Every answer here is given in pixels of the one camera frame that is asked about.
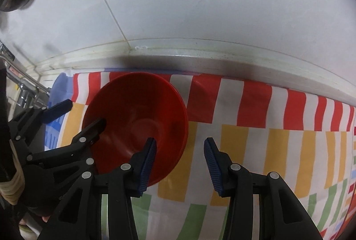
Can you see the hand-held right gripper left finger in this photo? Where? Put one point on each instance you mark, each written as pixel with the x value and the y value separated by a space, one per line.
pixel 147 163

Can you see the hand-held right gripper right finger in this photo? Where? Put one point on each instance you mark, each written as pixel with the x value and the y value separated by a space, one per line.
pixel 212 166

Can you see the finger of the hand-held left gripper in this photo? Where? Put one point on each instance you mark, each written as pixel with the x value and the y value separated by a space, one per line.
pixel 97 124
pixel 59 110

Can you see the red and black bowl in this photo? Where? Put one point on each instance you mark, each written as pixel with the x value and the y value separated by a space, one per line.
pixel 133 123

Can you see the person's left hand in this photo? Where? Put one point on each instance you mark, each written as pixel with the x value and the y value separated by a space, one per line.
pixel 39 192

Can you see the chrome pull-down faucet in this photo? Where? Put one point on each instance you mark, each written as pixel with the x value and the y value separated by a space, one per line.
pixel 25 94

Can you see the striped colourful tablecloth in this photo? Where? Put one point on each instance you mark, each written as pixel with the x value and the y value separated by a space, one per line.
pixel 264 151

